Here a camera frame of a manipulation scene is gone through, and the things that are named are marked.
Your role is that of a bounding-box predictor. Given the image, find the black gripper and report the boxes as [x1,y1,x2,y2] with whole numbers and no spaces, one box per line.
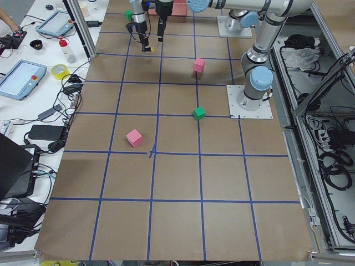
[157,17,167,43]
[126,12,149,52]

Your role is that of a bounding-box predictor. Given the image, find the brown paper mat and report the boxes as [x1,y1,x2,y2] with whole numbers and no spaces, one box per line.
[36,1,314,261]

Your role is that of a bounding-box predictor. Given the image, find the crumpled white cloth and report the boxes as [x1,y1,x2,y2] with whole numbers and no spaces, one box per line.
[285,48,320,68]

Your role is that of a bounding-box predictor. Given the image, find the far teach pendant tablet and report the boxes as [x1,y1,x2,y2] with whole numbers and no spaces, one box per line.
[35,11,74,37]

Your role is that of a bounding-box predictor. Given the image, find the black laptop computer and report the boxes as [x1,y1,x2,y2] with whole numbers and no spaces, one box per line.
[1,134,40,200]

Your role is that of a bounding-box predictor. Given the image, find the white squeeze bottle red cap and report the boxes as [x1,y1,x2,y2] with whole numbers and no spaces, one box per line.
[59,38,77,64]

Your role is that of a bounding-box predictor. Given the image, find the near teach pendant tablet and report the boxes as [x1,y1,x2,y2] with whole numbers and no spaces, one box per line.
[1,60,47,100]

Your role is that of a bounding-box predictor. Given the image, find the green cube far corner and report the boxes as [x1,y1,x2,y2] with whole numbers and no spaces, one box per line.
[124,9,133,22]

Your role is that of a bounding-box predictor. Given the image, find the black power adapter brick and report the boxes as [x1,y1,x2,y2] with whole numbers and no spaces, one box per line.
[28,125,64,141]

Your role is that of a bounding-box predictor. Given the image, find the pink foam cube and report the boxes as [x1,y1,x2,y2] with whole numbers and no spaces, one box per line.
[126,129,143,147]

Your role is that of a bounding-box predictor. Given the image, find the pink plastic bin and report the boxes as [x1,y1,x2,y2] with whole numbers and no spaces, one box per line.
[172,2,187,17]

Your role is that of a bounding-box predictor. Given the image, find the yellow tape roll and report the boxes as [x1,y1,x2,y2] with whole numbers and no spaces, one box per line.
[50,64,70,80]

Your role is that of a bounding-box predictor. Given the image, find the aluminium frame post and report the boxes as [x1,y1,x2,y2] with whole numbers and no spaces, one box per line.
[62,0,97,59]

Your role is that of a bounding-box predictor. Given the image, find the tall pink foam block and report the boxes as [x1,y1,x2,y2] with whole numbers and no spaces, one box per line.
[193,58,206,80]

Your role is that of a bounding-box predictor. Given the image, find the teach pendant tablet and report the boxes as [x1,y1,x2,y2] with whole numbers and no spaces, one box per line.
[1,60,47,100]
[35,11,74,37]

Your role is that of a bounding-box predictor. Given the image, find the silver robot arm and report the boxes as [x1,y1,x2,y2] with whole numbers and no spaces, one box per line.
[126,1,313,67]
[136,1,174,52]

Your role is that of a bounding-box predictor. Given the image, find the green cube near base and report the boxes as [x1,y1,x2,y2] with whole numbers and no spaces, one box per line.
[193,106,206,120]

